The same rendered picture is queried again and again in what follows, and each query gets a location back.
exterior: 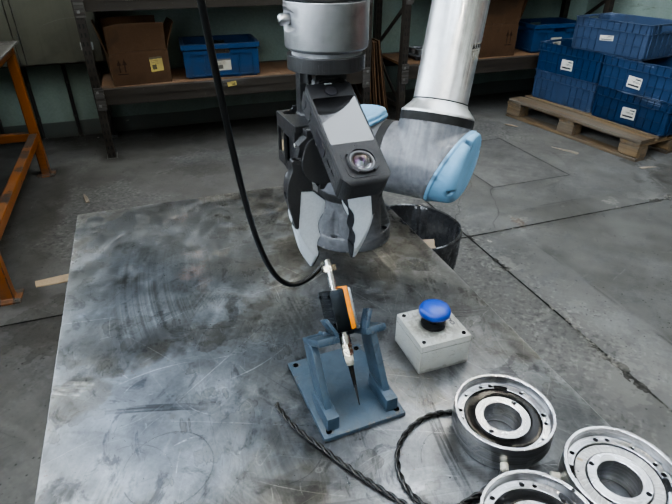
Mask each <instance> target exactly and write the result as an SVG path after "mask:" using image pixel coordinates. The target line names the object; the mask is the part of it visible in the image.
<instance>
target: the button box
mask: <svg viewBox="0 0 672 504"><path fill-rule="evenodd" d="M470 340H471V334H470V333H469V332H468V331H467V330H466V328H465V327H464V326H463V325H462V324H461V323H460V322H459V321H458V319H457V318H456V317H455V316H454V315H453V314H452V313H451V316H450V318H449V319H448V320H446V321H444V322H438V324H436V325H433V324H430V323H429V321H427V320H425V319H424V318H422V317H421V316H420V314H419V309H417V310H413V311H409V312H404V313H400V314H397V321H396V334H395V341H396V342H397V344H398V345H399V347H400V348H401V349H402V351H403V352H404V354H405V355H406V357H407V358H408V360H409V361H410V363H411V364H412V365H413V367H414V368H415V370H416V371H417V373H418V374H422V373H426V372H430V371H433V370H437V369H441V368H444V367H448V366H452V365H455V364H459V363H463V362H466V361H467V357H468V351H469V345H470Z"/></svg>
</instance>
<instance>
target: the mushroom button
mask: <svg viewBox="0 0 672 504"><path fill-rule="evenodd" d="M419 314H420V316H421V317H422V318H424V319H425V320H427V321H429V323H430V324H433V325H436V324H438V322H444V321H446V320H448V319H449V318H450V316H451V309H450V307H449V305H448V304H447V303H446V302H444V301H442V300H438V299H428V300H425V301H423V302H422V303H421V304H420V306H419Z"/></svg>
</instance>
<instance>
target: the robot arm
mask: <svg viewBox="0 0 672 504"><path fill-rule="evenodd" d="M489 5H490V0H432V3H431V8H430V13H429V18H428V24H427V29H426V34H425V39H424V44H423V50H422V55H421V60H420V65H419V70H418V76H417V81H416V86H415V91H414V96H413V99H412V100H411V101H410V102H409V103H408V104H406V105H405V106H404V107H402V109H401V113H400V118H399V121H397V120H390V119H387V117H388V113H387V110H386V108H384V107H383V106H380V105H373V104H361V105H360V103H359V101H358V98H357V96H356V94H355V92H354V90H353V87H352V85H351V84H350V82H347V81H346V74H351V73H356V72H359V71H362V70H364V69H365V51H363V50H365V49H366V48H367V47H368V40H369V10H370V0H283V13H279V14H278V16H277V21H278V24H279V25H280V26H284V43H285V47H286V48H287V49H289V51H287V68H288V69H289V70H290V71H293V72H295V78H296V105H292V108H291V109H288V110H279V111H276V113H277V130H278V148H279V159H280V160H281V162H282V163H283V164H284V165H285V166H286V168H287V169H288V171H287V173H286V174H285V176H284V182H283V191H284V197H285V201H286V204H287V206H288V213H289V218H290V220H291V222H292V228H293V231H294V235H295V238H296V241H297V245H298V248H299V250H300V252H301V254H302V256H303V257H304V258H305V260H306V261H307V263H308V264H309V265H310V266H314V264H315V262H316V260H317V258H318V257H319V251H318V246H320V247H322V248H324V249H327V250H330V251H335V252H341V253H349V255H350V257H355V256H356V255H357V253H360V252H366V251H370V250H374V249H376V248H378V247H380V246H382V245H383V244H385V243H386V242H387V241H388V239H389V237H390V220H389V216H388V213H387V209H386V206H385V203H384V199H383V191H387V192H391V193H396V194H401V195H406V196H410V197H415V198H420V199H424V201H436V202H442V203H451V202H453V201H455V200H457V199H458V198H459V197H460V196H461V194H462V193H463V192H464V190H465V188H466V187H467V185H468V183H469V181H470V178H471V176H472V174H473V171H474V168H475V166H476V163H477V160H478V156H479V152H480V150H479V149H480V147H481V135H480V134H479V133H477V131H473V127H474V122H475V119H474V118H473V116H472V115H471V113H470V112H469V110H468V102H469V98H470V93H471V88H472V84H473V79H474V74H475V70H476V65H477V61H478V56H479V51H480V47H481V42H482V37H483V33H484V28H485V23H486V19H487V14H488V9H489ZM293 113H295V114H293ZM281 129H283V143H284V151H283V150H282V135H281ZM312 182H313V183H315V184H316V185H317V186H318V193H317V192H316V191H315V190H313V185H312Z"/></svg>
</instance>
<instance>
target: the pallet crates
mask: <svg viewBox="0 0 672 504"><path fill-rule="evenodd" d="M576 16H577V20H576V24H574V25H575V30H574V34H573V38H564V39H555V40H546V41H540V42H541V47H540V49H539V50H540V52H539V57H538V63H537V68H535V69H536V74H535V76H534V77H535V79H534V85H533V90H532V94H531V95H525V97H523V96H520V97H514V98H509V101H508V107H507V111H506V112H507V114H506V116H508V117H511V118H514V119H517V120H519V121H522V122H525V123H528V124H530V125H533V126H536V127H539V128H541V129H544V130H547V131H550V132H553V133H555V134H558V135H561V136H564V137H566V138H569V139H572V140H575V141H578V142H580V143H583V144H586V145H589V146H591V147H594V148H597V149H599V150H602V151H605V152H608V153H611V154H613V155H616V156H619V157H622V158H624V159H627V160H630V161H633V162H638V161H641V160H644V157H645V155H646V152H647V149H648V148H650V149H652V150H655V151H658V152H661V153H664V154H667V153H670V152H672V20H671V19H663V18H654V17H646V16H638V15H629V14H621V13H613V12H608V13H597V14H586V15H576ZM589 16H599V17H598V18H592V17H589ZM557 41H562V44H561V45H557V44H552V43H553V42H557ZM529 108H532V109H534V110H535V111H538V112H541V113H544V114H547V115H550V116H553V117H556V118H559V122H558V125H557V126H555V125H552V124H549V123H546V122H543V121H541V120H538V119H535V118H532V117H529V116H528V111H529ZM582 127H586V128H589V129H592V130H595V131H598V132H601V133H604V134H607V135H610V136H613V137H616V138H620V143H619V146H618V147H616V146H613V145H610V144H607V143H604V142H601V141H598V140H595V139H592V138H590V137H587V136H584V135H581V134H580V133H581V130H582Z"/></svg>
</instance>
